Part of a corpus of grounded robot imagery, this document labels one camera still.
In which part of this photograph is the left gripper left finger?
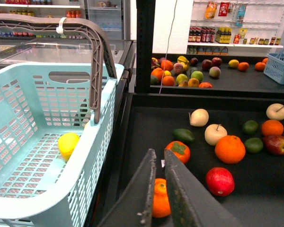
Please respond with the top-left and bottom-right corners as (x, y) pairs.
(98, 148), (157, 227)

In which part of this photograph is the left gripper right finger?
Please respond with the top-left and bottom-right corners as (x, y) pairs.
(164, 150), (241, 227)

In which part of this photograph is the yellow lemon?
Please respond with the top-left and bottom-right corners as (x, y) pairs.
(57, 132), (80, 162)

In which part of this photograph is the light teal shopping basket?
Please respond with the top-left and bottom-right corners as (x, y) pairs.
(0, 63), (124, 227)

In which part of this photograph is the grey basket handle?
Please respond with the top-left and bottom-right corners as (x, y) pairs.
(0, 13), (117, 123)

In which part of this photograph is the white retail shelf unit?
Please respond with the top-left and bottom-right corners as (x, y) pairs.
(190, 0), (284, 56)

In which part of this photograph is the red pomegranate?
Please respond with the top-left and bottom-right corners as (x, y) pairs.
(206, 167), (235, 197)

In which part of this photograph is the orange persimmon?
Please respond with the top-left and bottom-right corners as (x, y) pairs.
(165, 140), (191, 164)

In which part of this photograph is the large orange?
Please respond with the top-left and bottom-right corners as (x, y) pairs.
(214, 135), (246, 164)

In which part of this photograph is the dark green avocado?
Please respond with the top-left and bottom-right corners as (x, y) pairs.
(172, 128), (195, 144)

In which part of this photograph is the green lime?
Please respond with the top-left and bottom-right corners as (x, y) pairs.
(244, 137), (264, 154)

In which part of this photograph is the red apple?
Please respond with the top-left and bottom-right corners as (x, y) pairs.
(263, 135), (284, 156)

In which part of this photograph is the pale round pear with stem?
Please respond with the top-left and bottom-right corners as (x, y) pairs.
(266, 103), (284, 121)

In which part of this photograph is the small blue basket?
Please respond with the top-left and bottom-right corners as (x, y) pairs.
(264, 48), (284, 85)

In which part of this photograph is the glass top freezer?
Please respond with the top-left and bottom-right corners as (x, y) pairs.
(0, 38), (135, 70)

